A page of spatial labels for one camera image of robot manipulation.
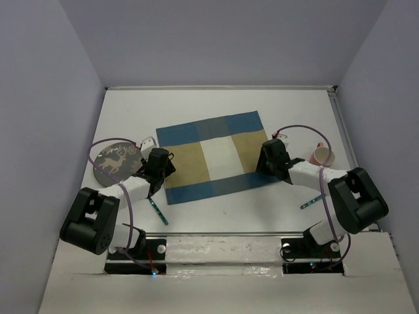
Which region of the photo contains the fork with teal handle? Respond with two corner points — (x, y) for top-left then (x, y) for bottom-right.
(148, 198), (169, 226)

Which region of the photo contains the dark reindeer plate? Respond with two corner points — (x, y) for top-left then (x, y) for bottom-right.
(93, 142), (142, 187)

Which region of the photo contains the pink mug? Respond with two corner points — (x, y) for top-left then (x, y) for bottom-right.
(308, 142), (335, 167)

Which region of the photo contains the blue beige checked placemat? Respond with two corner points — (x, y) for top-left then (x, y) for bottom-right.
(156, 111), (277, 205)

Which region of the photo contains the spoon with teal handle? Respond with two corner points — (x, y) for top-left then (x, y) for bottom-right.
(300, 195), (322, 209)

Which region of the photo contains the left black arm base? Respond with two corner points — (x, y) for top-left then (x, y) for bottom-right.
(104, 238), (167, 276)

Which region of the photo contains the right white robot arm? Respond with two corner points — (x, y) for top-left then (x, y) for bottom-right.
(256, 139), (389, 256)

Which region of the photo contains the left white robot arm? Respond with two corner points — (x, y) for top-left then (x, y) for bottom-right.
(60, 148), (175, 258)

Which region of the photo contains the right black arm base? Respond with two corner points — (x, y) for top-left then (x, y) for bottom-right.
(279, 237), (344, 275)

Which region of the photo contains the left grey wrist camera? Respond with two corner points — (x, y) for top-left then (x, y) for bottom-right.
(140, 136), (158, 153)

